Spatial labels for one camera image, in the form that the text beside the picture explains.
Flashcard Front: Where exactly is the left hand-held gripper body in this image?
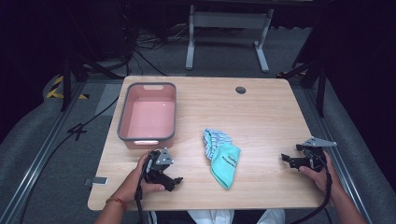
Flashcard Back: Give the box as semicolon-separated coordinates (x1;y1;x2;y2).
143;147;176;188

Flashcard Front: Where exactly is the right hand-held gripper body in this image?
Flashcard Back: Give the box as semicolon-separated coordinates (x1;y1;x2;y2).
295;136;338;173

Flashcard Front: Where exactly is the teal pet shirt striped collar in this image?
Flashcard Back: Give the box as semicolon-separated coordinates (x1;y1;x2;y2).
203;127;242;191

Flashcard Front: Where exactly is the person's right hand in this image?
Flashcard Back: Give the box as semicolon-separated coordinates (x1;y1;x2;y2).
298;150;339;196

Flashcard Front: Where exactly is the person's left hand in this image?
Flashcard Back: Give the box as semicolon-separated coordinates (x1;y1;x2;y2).
116;151;166;205

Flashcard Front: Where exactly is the person's white clothing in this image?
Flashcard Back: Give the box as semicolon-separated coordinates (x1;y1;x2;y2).
186;208;286;224

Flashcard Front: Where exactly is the pink plastic basin grey rim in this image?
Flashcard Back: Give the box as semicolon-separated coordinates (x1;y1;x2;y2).
117;81;178;150

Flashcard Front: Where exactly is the small grey clamp plate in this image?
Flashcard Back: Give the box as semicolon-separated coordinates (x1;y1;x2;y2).
84;175;109;187

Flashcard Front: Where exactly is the black metal stand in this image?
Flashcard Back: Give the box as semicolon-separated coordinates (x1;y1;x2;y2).
276;58;329;119
60;50;126;113

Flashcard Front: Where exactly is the yellow black floor tape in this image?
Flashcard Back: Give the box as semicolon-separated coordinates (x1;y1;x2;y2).
45;75;90;101

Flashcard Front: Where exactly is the left hand-held gripper black cable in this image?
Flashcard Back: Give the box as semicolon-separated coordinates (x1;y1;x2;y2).
134;155;154;224

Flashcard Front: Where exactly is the hand-held gripper black cable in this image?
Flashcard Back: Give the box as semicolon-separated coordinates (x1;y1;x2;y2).
290;154;333;224
134;155;154;224

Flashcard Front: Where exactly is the right hand-held gripper black cable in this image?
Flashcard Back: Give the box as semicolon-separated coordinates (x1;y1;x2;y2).
290;154;333;224

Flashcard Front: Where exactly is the red string bracelet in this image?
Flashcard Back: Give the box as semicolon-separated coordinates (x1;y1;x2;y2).
105;197;128;213

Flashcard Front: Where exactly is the long black floor cable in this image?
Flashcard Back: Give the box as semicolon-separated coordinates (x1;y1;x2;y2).
18;94;121;224

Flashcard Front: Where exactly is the tangle of black cables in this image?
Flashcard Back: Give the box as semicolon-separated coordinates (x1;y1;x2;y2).
132;22;191;77

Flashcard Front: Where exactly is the white metal desk frame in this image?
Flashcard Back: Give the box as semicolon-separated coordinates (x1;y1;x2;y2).
185;4;276;74

